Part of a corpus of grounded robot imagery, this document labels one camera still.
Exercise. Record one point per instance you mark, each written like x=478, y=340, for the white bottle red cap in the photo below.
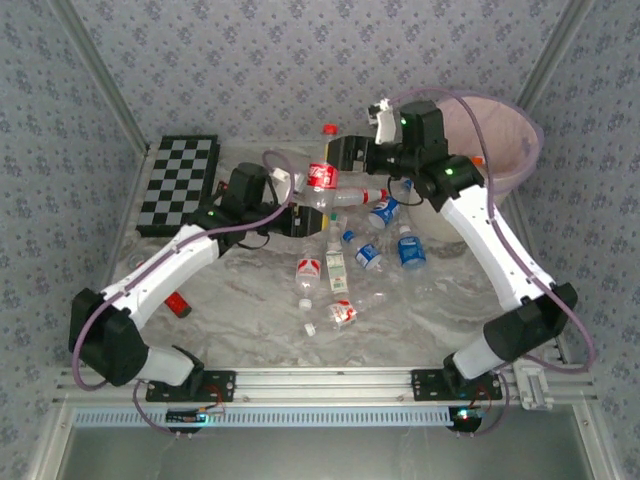
x=357, y=196

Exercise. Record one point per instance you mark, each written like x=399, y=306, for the red cola bottle red cap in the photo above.
x=322, y=177

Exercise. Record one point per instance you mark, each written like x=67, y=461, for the clear bottle red white label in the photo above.
x=306, y=270

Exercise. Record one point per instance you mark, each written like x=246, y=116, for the clear bottle green white label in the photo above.
x=337, y=267

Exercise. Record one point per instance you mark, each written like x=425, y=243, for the orange label bottle orange cap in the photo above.
x=477, y=160

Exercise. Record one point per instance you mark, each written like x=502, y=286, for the crushed bottle red white label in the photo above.
x=342, y=312

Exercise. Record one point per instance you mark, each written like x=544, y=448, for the blue label bottle white cap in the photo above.
x=412, y=250

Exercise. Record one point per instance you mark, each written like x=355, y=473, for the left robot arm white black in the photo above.
x=165, y=270

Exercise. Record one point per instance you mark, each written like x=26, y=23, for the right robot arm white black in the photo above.
x=490, y=240

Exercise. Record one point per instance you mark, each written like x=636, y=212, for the red triangle sticker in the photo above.
x=220, y=187

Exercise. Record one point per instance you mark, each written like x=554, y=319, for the black grey chessboard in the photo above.
x=170, y=175

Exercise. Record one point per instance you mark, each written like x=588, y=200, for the red black tool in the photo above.
x=179, y=306

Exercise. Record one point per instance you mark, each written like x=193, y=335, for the left circuit board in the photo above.
x=185, y=416

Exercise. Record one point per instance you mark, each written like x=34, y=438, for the circuit board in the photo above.
x=465, y=415
x=185, y=416

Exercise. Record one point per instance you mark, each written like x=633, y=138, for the right circuit board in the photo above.
x=465, y=415

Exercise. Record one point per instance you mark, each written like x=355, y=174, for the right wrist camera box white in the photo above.
x=386, y=122

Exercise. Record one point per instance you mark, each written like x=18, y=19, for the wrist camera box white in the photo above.
x=281, y=175
x=386, y=122

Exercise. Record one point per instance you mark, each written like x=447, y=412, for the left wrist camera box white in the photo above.
x=281, y=175

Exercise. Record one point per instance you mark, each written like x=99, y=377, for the left aluminium side rail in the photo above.
x=129, y=200

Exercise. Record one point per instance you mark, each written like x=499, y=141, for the aluminium side rail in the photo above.
x=129, y=200
x=560, y=350

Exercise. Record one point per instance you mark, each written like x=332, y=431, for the right aluminium corner post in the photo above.
x=552, y=50

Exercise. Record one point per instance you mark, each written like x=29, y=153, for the aluminium corner post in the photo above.
x=102, y=75
x=552, y=50

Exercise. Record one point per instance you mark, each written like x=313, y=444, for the aluminium front rail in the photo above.
x=325, y=382

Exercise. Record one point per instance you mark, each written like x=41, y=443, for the left black mount plate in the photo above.
x=225, y=385

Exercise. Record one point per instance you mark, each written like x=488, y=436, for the black mount plate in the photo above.
x=225, y=385
x=425, y=385

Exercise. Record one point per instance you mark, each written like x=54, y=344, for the left aluminium corner post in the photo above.
x=102, y=75

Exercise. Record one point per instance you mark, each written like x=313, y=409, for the right black mount plate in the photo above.
x=425, y=385

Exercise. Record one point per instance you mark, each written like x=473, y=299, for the right aluminium side rail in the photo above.
x=560, y=350

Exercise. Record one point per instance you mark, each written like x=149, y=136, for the white plastic bracket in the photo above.
x=532, y=387

